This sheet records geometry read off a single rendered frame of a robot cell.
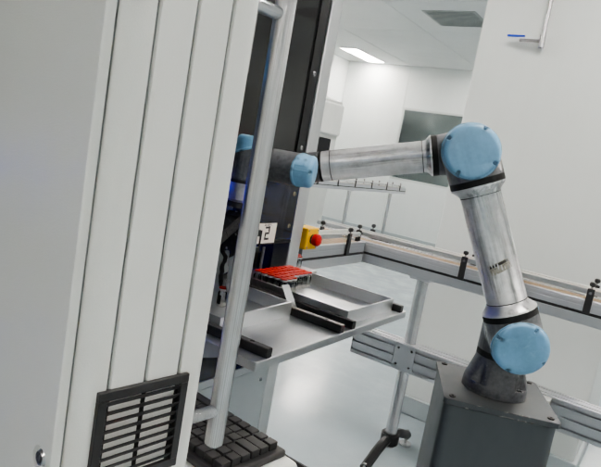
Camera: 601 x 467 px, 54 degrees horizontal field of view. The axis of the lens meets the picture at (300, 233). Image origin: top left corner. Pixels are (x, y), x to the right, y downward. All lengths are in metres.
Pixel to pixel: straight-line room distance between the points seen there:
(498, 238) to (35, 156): 0.92
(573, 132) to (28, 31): 2.53
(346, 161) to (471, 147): 0.32
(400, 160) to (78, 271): 0.94
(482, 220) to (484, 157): 0.13
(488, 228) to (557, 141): 1.70
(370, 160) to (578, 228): 1.65
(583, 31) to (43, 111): 2.62
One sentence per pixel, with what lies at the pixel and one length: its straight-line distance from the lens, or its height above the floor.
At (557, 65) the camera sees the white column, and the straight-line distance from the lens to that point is 3.00.
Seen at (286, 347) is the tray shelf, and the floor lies 0.88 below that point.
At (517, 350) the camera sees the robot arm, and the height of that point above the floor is 0.95.
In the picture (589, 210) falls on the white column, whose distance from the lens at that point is 2.90.
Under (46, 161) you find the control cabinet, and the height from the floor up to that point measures 1.22.
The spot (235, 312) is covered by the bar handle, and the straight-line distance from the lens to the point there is 0.74.
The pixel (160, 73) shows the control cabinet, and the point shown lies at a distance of 0.60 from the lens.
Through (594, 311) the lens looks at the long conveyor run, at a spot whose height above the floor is 0.90.
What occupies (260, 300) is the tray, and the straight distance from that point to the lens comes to 1.47.
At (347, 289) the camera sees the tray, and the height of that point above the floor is 0.90.
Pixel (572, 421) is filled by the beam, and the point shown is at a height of 0.48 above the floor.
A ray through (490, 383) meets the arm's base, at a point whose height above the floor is 0.83.
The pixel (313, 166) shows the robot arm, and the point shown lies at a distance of 1.30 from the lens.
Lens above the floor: 1.28
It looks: 8 degrees down
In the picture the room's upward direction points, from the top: 10 degrees clockwise
